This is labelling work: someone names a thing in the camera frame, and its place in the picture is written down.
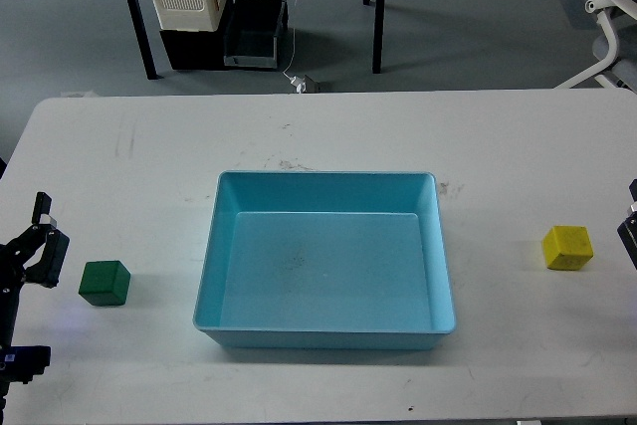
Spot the black table leg left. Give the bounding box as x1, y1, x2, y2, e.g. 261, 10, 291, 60
126, 0, 159, 81

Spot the white power adapter plug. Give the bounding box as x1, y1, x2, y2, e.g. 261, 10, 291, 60
290, 76, 320, 94

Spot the dark grey open bin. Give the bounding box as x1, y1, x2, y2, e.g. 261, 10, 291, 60
223, 0, 288, 70

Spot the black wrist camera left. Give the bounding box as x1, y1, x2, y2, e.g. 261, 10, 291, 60
1, 345, 51, 383

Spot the white hanging cable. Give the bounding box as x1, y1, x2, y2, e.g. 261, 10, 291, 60
283, 0, 301, 79

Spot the green wooden cube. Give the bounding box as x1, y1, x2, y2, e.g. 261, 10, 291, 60
79, 260, 131, 307

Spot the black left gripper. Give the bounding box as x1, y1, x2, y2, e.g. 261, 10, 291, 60
1, 191, 70, 345

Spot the black plastic crate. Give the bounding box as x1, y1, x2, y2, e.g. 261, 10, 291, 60
160, 0, 235, 71

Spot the yellow wooden cube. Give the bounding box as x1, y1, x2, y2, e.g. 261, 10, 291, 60
541, 225, 594, 271

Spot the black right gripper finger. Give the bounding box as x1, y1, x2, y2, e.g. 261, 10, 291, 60
617, 179, 637, 266

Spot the light blue plastic tray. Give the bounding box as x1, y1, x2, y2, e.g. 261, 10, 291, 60
193, 171, 457, 350

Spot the white grey office chair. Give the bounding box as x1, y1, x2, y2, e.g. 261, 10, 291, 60
558, 0, 636, 92

